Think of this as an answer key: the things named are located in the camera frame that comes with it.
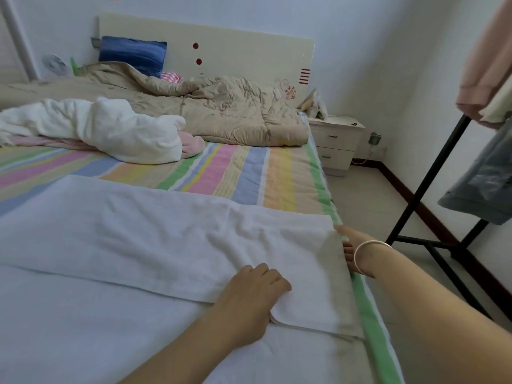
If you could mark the person's right hand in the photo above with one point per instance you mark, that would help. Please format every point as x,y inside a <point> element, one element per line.
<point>350,245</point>

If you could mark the person's left hand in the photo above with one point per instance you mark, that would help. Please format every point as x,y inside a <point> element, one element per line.
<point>248,304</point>

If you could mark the white towel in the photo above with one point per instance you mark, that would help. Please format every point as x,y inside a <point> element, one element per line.
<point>160,236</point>

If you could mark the pink fleece blanket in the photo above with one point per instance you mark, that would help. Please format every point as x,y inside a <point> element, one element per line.
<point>192,145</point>

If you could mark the cream fleece blanket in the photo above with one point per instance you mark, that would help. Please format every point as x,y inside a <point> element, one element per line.
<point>104,128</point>

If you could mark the person's right forearm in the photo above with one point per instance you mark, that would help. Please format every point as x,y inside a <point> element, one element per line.
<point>448,316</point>

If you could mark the person's left forearm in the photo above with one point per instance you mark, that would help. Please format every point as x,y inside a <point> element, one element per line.
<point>184,360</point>

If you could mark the black clothes rack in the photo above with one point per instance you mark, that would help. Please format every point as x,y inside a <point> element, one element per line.
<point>424,192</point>

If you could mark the dark brown baseboard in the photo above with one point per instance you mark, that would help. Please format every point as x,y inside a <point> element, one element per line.
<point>440,228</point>

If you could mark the white nightstand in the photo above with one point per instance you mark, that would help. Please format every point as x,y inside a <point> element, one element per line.
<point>336,144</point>

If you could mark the striped pastel bed sheet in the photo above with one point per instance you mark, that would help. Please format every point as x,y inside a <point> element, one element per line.
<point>240,172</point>

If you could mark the cream plush toy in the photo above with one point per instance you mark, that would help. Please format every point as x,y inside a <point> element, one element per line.
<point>313,104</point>

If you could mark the grey hanging garment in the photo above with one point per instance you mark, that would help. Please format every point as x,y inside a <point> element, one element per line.
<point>484,184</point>

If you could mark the beige quilt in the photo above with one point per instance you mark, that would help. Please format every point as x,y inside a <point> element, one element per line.
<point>224,108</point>

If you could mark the cream hanging garment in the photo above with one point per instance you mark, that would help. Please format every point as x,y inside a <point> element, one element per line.
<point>500,108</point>

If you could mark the white headboard with red dots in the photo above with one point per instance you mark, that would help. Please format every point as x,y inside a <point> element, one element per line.
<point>240,48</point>

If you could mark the pink hanging garment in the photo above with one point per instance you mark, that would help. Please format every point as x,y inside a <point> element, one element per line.
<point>484,52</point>

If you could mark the pink patterned pillow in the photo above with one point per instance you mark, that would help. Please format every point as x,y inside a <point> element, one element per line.
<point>171,77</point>

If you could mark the blue pillow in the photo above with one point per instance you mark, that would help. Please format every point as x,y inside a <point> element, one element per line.
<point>133,56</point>

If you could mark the green bottle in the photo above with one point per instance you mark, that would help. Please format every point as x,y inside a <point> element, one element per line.
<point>75,67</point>

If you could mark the small white desk fan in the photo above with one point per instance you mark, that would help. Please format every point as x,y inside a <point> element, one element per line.
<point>56,65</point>

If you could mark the black wall plug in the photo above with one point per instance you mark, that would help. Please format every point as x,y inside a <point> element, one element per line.
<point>374,139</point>

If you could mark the wall switch plate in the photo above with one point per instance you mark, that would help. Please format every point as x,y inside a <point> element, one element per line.
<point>96,43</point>

